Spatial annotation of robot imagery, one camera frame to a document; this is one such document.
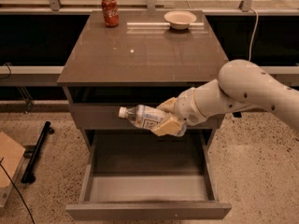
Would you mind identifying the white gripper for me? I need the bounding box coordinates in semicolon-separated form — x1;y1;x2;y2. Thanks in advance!
151;88;207;136

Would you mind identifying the clear plastic water bottle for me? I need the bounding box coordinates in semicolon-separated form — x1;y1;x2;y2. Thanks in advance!
119;105;173;131

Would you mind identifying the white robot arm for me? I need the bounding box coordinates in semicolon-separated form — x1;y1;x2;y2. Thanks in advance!
151;60;299;136

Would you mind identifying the open grey middle drawer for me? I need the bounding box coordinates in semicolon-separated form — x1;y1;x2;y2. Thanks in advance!
66;130;232;221

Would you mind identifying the closed grey top drawer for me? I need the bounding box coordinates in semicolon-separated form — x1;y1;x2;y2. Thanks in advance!
68;102;229;131

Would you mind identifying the grey drawer cabinet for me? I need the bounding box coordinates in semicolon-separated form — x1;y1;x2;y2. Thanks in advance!
57;10;228;145

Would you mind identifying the black object behind cabinet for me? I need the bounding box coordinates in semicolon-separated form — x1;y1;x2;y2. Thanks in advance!
233;112;242;118

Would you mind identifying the white paper bowl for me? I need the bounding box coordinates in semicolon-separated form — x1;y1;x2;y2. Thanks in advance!
164;11;197;30

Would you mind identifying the red soda can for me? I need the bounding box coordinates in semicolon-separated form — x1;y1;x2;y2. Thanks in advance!
101;0;119;27

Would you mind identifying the black metal bar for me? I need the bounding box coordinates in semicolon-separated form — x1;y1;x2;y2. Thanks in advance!
21;121;54;184

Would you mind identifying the wooden board box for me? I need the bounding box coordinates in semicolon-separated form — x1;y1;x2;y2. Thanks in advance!
0;132;25;209

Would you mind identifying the white cable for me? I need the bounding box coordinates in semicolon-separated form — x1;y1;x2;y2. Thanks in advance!
248;7;260;63

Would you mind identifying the black cable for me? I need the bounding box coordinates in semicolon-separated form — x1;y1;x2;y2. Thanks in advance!
0;157;36;224

